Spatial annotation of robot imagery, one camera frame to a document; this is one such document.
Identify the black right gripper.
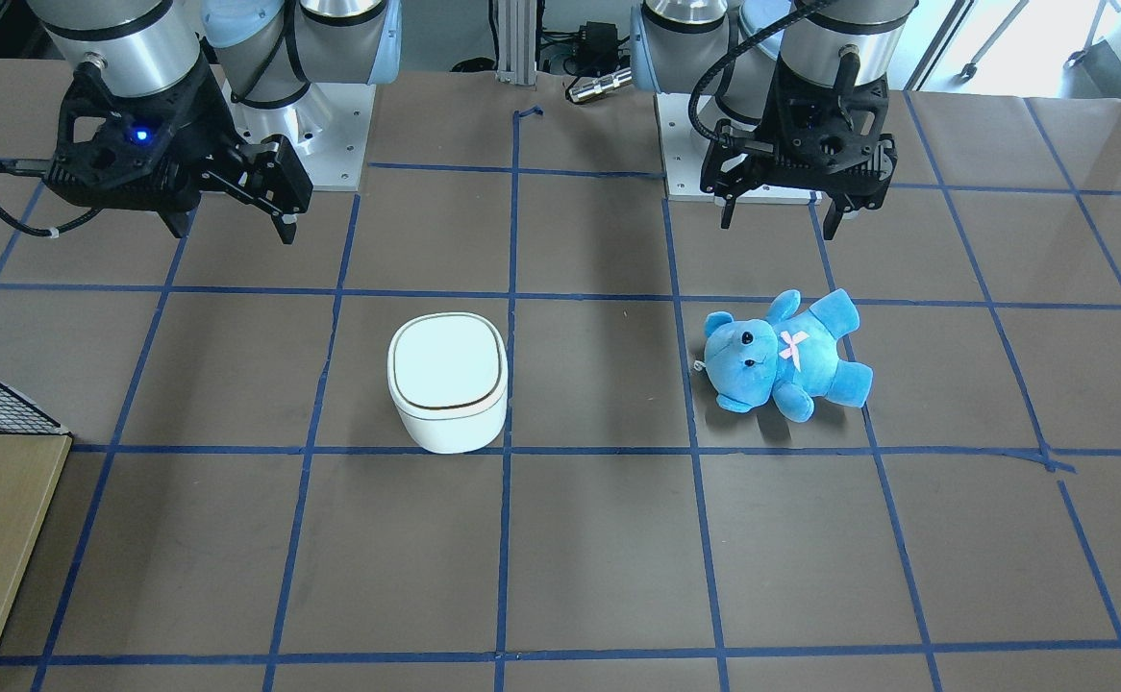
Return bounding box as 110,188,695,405
43,58,313,244

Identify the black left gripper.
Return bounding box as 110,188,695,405
698,62,899,241

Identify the white trash can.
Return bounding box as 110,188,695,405
387,311,509,455

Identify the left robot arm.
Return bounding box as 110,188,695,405
630,1,916,239

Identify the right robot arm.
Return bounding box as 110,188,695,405
18,1,404,244

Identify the blue teddy bear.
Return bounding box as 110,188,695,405
693,288,874,422

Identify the silver flashlight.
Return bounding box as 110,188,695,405
564,67,634,107

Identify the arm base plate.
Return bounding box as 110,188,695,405
655,91,816,205
230,83,379,192

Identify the aluminium frame post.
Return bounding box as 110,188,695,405
487,1,541,87

